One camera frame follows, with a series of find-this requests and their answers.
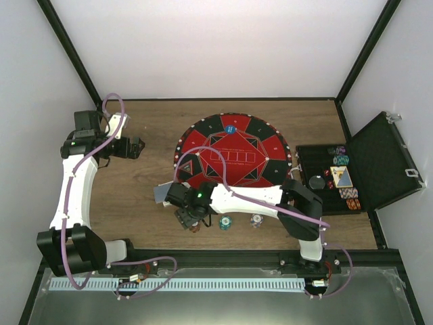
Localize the black enclosure frame post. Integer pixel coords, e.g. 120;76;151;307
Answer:
37;0;102;110
336;0;401;104

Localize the teal chip row in case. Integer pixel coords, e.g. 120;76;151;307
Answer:
333;155;350;166

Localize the red poker chip stack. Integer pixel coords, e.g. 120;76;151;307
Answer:
189;222;201;233

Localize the round red black poker mat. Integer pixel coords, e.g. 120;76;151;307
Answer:
173;113;293;188

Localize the black front mounting rail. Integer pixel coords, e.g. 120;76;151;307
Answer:
91;248;403;275

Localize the blue white poker chip stack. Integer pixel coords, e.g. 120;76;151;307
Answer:
250;214;264;228

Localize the orange red chip row case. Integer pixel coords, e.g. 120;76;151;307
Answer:
346;198;361;211

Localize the blue backed card deck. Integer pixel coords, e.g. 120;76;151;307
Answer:
153;181;172;204

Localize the black enclosure frame post left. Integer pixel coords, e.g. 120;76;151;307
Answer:
37;0;102;110

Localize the blue small blind button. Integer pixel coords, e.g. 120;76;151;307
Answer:
225;125;236;134

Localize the card deck in case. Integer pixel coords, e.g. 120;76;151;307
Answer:
330;166;353;188

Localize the black poker chip case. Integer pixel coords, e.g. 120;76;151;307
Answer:
296;111;424;215

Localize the purple chip row in case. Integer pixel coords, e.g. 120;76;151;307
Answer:
336;146;346;155

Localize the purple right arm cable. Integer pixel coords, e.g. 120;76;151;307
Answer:
173;146;354;300

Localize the light blue slotted cable duct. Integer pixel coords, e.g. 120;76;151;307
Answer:
49;278;306;292

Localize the teal poker chip stack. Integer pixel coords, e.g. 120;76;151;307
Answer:
219;215;232;230

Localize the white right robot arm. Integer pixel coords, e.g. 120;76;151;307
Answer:
162;179;329;273

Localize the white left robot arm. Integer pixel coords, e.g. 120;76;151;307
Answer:
37;110;145;276

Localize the black enclosure frame post right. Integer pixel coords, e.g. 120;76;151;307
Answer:
336;0;401;104

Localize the black round dealer button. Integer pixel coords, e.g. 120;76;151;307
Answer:
309;175;326;190

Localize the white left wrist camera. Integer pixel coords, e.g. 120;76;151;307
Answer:
105;112;130;139

